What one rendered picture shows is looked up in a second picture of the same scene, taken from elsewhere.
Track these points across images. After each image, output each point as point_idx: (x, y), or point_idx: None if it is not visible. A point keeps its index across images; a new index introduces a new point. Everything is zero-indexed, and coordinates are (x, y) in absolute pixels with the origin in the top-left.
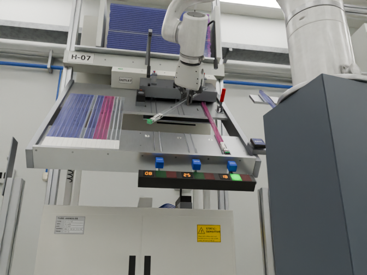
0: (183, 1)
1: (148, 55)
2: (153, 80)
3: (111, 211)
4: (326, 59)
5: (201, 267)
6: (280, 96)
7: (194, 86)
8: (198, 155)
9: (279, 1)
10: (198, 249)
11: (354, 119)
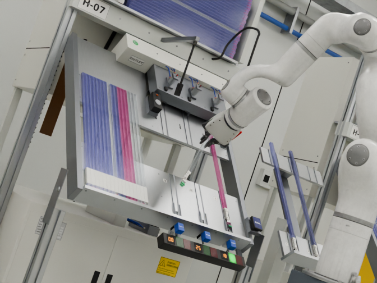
0: (258, 77)
1: (173, 41)
2: (170, 82)
3: (91, 224)
4: (347, 265)
5: None
6: (311, 273)
7: (223, 141)
8: (210, 228)
9: (340, 192)
10: (154, 279)
11: None
